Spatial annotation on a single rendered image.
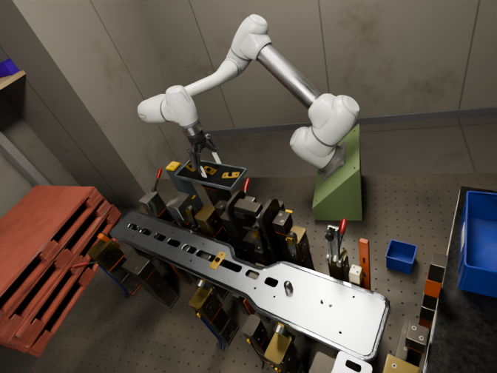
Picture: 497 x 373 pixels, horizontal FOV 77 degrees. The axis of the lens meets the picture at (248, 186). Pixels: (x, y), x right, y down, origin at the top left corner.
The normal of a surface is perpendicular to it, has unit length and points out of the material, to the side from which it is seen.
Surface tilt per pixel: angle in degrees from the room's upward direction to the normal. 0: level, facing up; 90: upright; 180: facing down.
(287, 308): 0
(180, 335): 0
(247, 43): 75
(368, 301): 0
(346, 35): 90
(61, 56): 90
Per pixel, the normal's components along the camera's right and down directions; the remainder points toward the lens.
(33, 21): 0.92, 0.00
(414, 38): -0.27, 0.70
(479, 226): -0.27, -0.72
